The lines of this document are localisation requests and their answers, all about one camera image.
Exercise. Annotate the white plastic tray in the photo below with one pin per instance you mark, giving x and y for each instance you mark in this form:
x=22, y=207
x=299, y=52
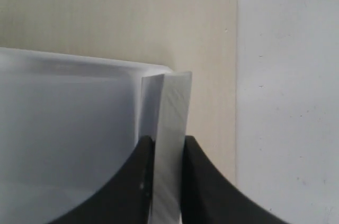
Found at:
x=68, y=124

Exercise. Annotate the blue moon cover book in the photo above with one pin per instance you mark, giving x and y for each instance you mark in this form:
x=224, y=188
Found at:
x=164, y=107

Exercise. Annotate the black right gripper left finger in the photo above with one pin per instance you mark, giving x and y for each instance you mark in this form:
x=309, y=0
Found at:
x=126, y=197

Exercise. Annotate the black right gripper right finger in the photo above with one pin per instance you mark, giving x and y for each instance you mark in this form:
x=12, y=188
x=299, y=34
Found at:
x=208, y=197

